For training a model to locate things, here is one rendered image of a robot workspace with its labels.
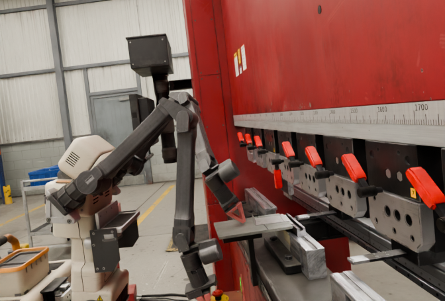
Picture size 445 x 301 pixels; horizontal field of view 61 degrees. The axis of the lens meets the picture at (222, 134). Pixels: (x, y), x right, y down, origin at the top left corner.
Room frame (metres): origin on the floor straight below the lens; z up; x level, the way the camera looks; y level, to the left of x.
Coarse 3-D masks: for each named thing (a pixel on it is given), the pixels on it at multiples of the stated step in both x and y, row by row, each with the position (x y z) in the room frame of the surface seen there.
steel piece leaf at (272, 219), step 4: (252, 216) 1.42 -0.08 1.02; (272, 216) 1.43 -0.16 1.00; (276, 216) 1.43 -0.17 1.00; (280, 216) 1.42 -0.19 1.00; (256, 220) 1.40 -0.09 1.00; (260, 220) 1.40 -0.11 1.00; (264, 220) 1.39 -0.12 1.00; (268, 220) 1.39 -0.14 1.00; (272, 220) 1.38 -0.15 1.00; (276, 220) 1.38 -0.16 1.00; (280, 220) 1.37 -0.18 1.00; (256, 224) 1.35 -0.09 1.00; (260, 224) 1.35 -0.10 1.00
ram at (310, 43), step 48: (240, 0) 1.67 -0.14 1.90; (288, 0) 1.04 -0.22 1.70; (336, 0) 0.75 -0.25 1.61; (384, 0) 0.59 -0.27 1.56; (432, 0) 0.49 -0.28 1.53; (240, 48) 1.78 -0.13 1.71; (288, 48) 1.08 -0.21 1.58; (336, 48) 0.77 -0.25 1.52; (384, 48) 0.60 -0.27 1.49; (432, 48) 0.49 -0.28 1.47; (240, 96) 1.92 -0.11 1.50; (288, 96) 1.13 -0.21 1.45; (336, 96) 0.79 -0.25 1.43; (384, 96) 0.62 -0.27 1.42; (432, 96) 0.50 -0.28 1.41; (432, 144) 0.51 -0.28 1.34
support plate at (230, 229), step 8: (256, 216) 1.46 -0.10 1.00; (264, 216) 1.45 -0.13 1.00; (216, 224) 1.42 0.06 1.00; (224, 224) 1.40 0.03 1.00; (232, 224) 1.39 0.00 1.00; (240, 224) 1.38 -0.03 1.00; (248, 224) 1.37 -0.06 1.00; (272, 224) 1.34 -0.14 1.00; (280, 224) 1.33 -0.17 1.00; (288, 224) 1.32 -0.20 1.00; (224, 232) 1.31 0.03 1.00; (232, 232) 1.30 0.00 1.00; (240, 232) 1.29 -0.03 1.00; (248, 232) 1.28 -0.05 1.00; (256, 232) 1.28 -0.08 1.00; (264, 232) 1.29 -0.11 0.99
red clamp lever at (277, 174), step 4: (272, 160) 1.22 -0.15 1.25; (276, 160) 1.22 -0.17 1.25; (280, 160) 1.22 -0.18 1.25; (272, 164) 1.22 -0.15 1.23; (276, 164) 1.22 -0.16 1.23; (276, 168) 1.22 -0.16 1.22; (276, 172) 1.22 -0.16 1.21; (280, 172) 1.22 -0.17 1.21; (276, 176) 1.22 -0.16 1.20; (280, 176) 1.22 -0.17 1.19; (276, 180) 1.22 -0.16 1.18; (280, 180) 1.22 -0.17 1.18; (276, 184) 1.22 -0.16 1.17; (280, 184) 1.22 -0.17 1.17; (276, 188) 1.23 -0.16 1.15; (280, 188) 1.23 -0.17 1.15
